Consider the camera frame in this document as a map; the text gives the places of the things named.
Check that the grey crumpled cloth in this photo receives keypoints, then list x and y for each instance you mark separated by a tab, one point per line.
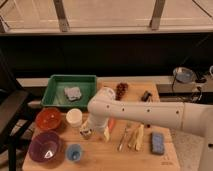
73	93

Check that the white cup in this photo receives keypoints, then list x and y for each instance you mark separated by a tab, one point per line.
74	117

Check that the blue sponge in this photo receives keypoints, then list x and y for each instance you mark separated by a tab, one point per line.
157	143

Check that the metal cup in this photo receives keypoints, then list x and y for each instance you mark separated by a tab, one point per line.
86	134

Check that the blue cup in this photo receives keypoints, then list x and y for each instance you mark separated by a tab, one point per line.
74	152

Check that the black handled peeler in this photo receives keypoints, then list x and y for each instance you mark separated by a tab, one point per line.
146	97

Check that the wooden cutting board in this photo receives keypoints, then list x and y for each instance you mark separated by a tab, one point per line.
99	155

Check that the green plastic tray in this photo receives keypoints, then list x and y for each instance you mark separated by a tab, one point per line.
54	95

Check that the black chair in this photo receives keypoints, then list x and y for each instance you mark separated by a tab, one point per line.
15	114

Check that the wooden utensil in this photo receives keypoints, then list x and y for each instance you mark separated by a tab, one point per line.
136	139

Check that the metal fork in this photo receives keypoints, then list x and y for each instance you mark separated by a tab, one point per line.
120	146

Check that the orange bowl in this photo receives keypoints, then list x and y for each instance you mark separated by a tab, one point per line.
48	119

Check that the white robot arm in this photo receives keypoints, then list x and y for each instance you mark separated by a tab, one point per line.
191	118

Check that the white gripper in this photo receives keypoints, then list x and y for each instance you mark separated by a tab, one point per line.
97	126

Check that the purple bowl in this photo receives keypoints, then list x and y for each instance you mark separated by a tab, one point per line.
44	146

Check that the dark red grapes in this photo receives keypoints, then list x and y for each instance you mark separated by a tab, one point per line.
121	89

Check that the metal bowl in background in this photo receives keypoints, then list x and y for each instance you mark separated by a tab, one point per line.
184	75

